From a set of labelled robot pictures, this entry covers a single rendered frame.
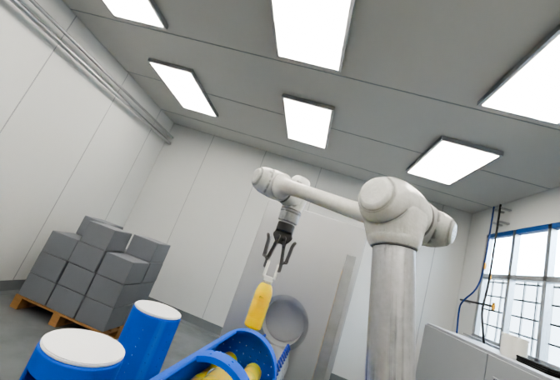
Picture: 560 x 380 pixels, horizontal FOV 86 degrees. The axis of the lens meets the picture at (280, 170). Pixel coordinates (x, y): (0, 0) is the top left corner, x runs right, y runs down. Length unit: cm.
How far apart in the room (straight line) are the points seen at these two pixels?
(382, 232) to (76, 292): 404
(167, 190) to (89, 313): 283
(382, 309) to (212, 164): 566
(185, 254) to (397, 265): 546
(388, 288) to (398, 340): 10
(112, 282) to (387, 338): 374
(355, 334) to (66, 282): 424
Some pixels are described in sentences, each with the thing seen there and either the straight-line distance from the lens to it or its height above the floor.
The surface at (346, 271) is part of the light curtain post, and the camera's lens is 192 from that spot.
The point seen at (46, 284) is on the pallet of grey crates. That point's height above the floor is 35.
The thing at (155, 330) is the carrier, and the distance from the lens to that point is 199.
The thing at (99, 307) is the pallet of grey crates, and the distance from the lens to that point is 431.
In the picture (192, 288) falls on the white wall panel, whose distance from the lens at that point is 599.
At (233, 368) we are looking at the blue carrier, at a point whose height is 123.
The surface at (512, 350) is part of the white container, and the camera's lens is 286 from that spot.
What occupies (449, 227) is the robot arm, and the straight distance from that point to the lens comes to 93.
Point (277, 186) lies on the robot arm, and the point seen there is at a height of 179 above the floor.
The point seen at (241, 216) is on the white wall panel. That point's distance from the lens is 583.
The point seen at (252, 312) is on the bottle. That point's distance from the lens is 130.
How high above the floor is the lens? 155
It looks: 15 degrees up
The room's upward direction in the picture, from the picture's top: 20 degrees clockwise
